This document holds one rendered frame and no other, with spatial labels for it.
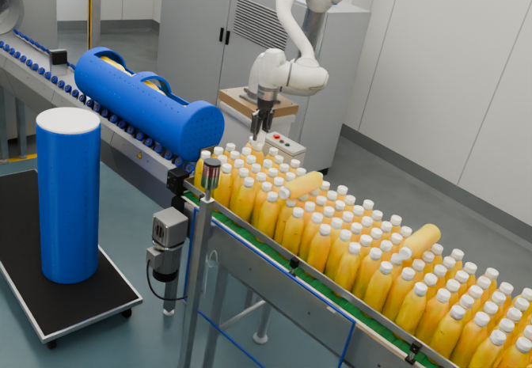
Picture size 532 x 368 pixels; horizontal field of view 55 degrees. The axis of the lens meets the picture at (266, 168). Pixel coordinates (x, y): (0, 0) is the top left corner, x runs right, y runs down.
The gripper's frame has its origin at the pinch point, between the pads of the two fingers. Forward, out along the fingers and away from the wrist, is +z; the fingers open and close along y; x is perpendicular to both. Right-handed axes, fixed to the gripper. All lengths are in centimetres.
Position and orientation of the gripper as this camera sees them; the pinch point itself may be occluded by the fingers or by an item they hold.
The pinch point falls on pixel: (258, 139)
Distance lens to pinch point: 233.0
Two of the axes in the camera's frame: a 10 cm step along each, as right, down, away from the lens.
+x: 7.3, 4.3, -5.3
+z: -1.7, 8.6, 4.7
